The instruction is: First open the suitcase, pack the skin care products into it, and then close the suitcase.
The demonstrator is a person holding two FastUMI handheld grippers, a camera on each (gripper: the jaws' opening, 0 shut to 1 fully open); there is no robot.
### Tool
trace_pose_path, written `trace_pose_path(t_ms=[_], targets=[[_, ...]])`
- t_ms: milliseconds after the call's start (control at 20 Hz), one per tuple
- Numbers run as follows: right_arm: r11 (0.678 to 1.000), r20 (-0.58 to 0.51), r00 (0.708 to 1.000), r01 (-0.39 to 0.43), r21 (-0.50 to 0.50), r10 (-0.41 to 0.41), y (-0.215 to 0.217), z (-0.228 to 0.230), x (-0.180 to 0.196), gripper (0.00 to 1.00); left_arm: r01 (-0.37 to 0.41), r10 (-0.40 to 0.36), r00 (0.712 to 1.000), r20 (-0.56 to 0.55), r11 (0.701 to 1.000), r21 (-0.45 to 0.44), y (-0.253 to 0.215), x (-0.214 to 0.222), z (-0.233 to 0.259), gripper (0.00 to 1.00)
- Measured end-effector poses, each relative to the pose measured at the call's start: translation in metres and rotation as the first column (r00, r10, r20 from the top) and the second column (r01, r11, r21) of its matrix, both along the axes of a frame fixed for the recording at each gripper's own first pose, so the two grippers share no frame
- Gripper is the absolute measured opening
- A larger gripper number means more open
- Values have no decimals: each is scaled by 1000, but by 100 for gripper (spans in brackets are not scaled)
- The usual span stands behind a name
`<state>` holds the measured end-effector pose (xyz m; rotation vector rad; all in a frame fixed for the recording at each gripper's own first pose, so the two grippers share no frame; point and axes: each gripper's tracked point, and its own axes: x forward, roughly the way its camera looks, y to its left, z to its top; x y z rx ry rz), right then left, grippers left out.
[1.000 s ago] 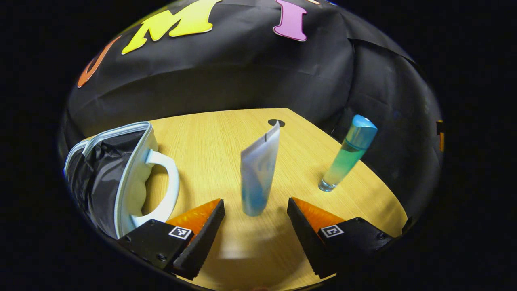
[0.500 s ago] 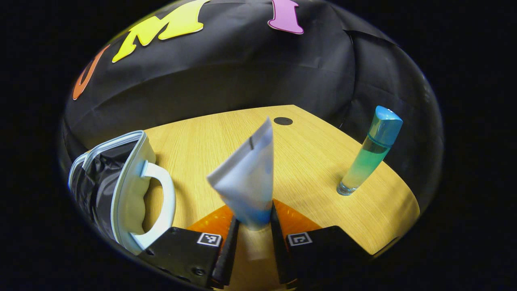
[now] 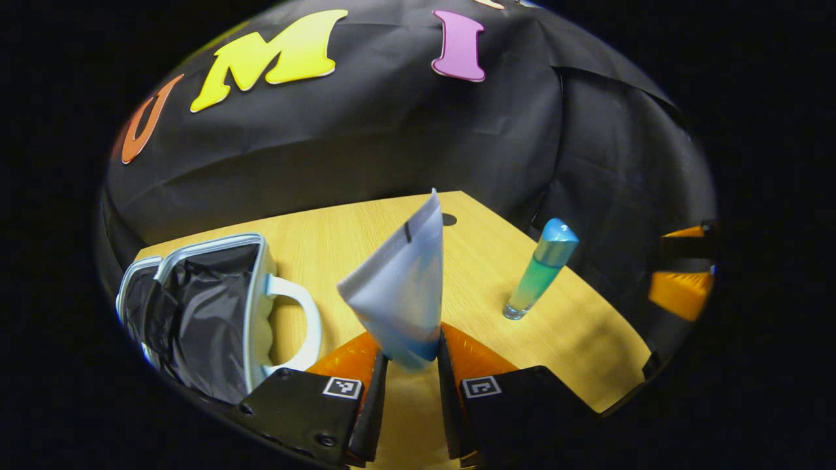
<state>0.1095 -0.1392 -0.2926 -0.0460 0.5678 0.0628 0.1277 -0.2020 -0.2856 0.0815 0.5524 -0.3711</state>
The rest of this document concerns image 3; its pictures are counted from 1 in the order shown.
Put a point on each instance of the pale blue suitcase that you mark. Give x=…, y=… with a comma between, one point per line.
x=209, y=313

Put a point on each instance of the blue and white squeeze tube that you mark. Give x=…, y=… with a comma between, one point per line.
x=401, y=294

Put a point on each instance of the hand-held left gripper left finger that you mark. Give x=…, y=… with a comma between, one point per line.
x=373, y=411

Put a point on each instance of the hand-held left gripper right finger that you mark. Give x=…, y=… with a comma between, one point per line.
x=447, y=418

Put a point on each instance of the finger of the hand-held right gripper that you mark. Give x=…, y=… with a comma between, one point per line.
x=686, y=247
x=682, y=294

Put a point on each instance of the green bottle with blue cap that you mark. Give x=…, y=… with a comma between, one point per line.
x=539, y=274

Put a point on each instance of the black backdrop cloth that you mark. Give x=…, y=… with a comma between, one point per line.
x=392, y=143

